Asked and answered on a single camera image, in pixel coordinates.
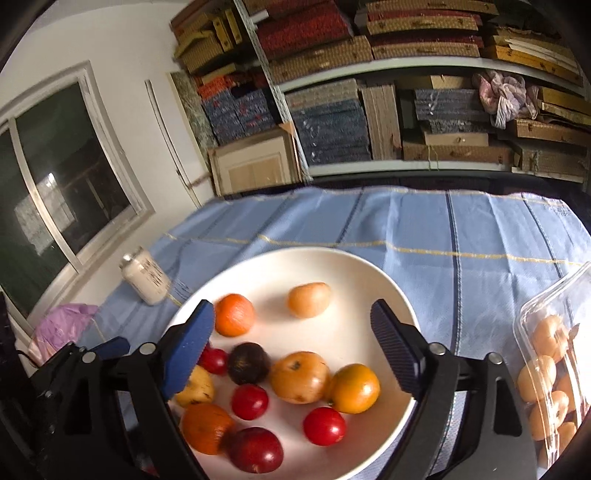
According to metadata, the stack of woven tan boxes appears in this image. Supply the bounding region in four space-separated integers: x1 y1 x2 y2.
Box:
355 0 499 60

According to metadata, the smooth tan round fruit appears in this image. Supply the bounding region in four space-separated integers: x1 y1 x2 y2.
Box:
287 282 332 319

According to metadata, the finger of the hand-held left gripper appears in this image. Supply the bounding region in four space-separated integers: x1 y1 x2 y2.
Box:
28 336 131 406

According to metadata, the upright brown cardboard box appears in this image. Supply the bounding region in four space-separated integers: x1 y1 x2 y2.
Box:
360 83 402 161

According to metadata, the white oval plate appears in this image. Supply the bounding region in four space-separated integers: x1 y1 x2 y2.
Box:
164 247 422 480

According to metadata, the stack of red patterned boxes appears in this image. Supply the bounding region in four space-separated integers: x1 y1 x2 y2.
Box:
255 0 357 60

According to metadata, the pile of yellow woven boxes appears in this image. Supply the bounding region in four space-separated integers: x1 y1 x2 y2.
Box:
171 9 259 75

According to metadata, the yellow-orange citrus fruit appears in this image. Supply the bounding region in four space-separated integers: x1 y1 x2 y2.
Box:
325 363 381 414

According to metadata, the green marbled panel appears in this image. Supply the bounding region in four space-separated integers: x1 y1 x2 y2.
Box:
168 71 219 151

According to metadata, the small tan fruit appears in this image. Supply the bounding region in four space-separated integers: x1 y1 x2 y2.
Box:
174 364 216 408

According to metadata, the pink plastic bag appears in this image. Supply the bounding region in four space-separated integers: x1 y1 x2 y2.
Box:
478 71 539 129

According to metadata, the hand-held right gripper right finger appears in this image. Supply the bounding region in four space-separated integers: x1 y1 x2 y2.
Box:
370 299 539 480

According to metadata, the metal shelf rack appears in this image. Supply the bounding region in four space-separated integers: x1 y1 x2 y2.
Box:
233 0 591 185

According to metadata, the small red cherry tomato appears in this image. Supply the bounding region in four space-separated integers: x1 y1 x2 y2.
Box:
198 344 230 376

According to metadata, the dark purple passion fruit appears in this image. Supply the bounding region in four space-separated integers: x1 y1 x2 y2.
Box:
227 342 271 386

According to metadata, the blue striped tablecloth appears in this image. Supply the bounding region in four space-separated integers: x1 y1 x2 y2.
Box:
78 185 591 480

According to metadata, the orange tangerine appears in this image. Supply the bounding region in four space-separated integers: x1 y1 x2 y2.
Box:
214 294 256 337

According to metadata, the clear plastic clamshell box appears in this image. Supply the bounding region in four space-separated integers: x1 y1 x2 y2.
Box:
513 261 591 472

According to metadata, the cluster of small orange loquats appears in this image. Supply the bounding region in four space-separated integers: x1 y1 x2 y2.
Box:
517 314 589 467

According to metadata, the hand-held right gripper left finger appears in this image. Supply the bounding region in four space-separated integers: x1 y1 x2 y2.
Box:
46 299 216 480

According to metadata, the white framed window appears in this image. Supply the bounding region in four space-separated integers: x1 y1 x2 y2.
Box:
0 62 155 324

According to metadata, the red apple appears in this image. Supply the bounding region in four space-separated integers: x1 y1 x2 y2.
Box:
228 427 284 474

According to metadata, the stack of blue patterned boxes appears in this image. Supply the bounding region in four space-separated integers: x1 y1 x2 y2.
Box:
285 78 373 165
199 87 281 147
413 88 491 134

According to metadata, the white wall pipe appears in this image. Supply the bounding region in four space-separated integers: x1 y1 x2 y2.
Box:
145 79 204 208

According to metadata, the wooden framed panel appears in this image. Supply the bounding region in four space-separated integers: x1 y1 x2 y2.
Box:
208 129 304 198

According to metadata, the white drink can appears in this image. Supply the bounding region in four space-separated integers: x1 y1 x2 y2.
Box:
119 246 172 306

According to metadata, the purple plastic bag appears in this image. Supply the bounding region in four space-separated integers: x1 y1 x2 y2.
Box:
28 303 100 365

